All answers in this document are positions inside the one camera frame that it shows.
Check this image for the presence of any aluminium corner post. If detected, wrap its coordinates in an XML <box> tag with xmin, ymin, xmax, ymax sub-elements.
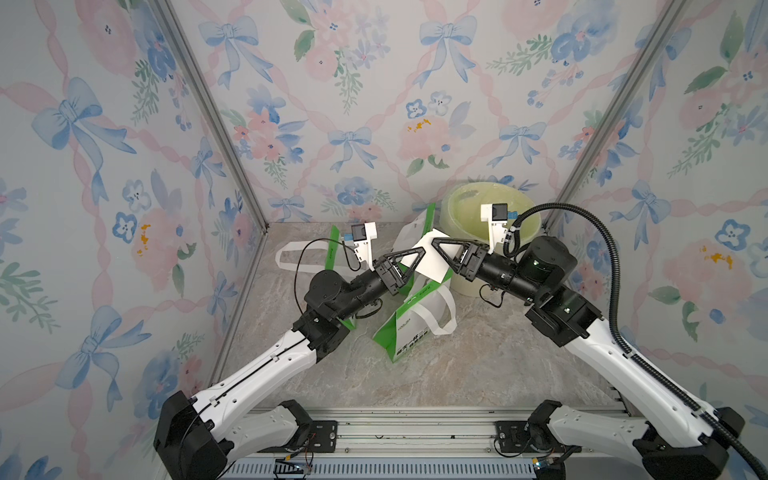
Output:
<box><xmin>149</xmin><ymin>0</ymin><xmax>269</xmax><ymax>235</ymax></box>
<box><xmin>556</xmin><ymin>0</ymin><xmax>689</xmax><ymax>203</ymax></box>

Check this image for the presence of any aluminium front rail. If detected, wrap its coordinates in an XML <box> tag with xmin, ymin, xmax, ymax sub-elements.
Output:
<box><xmin>225</xmin><ymin>407</ymin><xmax>536</xmax><ymax>479</ymax></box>

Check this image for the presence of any left aluminium corner post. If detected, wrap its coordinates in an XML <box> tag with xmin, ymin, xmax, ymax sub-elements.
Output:
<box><xmin>149</xmin><ymin>0</ymin><xmax>269</xmax><ymax>235</ymax></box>

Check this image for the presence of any green bin liner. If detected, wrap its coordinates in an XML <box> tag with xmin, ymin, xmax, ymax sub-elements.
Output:
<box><xmin>439</xmin><ymin>182</ymin><xmax>534</xmax><ymax>242</ymax></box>

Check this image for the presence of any cream trash bin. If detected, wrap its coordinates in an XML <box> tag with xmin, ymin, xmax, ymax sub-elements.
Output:
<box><xmin>439</xmin><ymin>181</ymin><xmax>542</xmax><ymax>298</ymax></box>

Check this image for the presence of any green white bag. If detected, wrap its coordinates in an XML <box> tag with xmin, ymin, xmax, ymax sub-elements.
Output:
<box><xmin>392</xmin><ymin>202</ymin><xmax>448</xmax><ymax>283</ymax></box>
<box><xmin>275</xmin><ymin>225</ymin><xmax>361</xmax><ymax>331</ymax></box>
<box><xmin>373</xmin><ymin>276</ymin><xmax>458</xmax><ymax>363</ymax></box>

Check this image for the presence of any bag receipt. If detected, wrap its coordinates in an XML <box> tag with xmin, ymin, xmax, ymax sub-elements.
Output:
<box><xmin>414</xmin><ymin>229</ymin><xmax>449</xmax><ymax>283</ymax></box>

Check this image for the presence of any right aluminium corner post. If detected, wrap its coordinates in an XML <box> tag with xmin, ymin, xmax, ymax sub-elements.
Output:
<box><xmin>556</xmin><ymin>0</ymin><xmax>689</xmax><ymax>203</ymax></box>

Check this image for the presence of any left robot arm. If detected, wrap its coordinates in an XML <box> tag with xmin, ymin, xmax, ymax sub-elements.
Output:
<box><xmin>154</xmin><ymin>247</ymin><xmax>425</xmax><ymax>479</ymax></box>

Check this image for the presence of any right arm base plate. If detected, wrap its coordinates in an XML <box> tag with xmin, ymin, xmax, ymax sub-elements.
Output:
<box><xmin>493</xmin><ymin>420</ymin><xmax>582</xmax><ymax>458</ymax></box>

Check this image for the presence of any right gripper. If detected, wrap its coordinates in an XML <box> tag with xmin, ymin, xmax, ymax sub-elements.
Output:
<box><xmin>436</xmin><ymin>233</ymin><xmax>542</xmax><ymax>307</ymax></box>

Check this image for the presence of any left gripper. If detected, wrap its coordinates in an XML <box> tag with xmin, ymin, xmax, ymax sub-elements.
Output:
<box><xmin>335</xmin><ymin>250</ymin><xmax>421</xmax><ymax>325</ymax></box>

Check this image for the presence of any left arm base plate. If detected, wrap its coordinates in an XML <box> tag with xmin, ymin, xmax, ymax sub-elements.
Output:
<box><xmin>260</xmin><ymin>420</ymin><xmax>338</xmax><ymax>453</ymax></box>

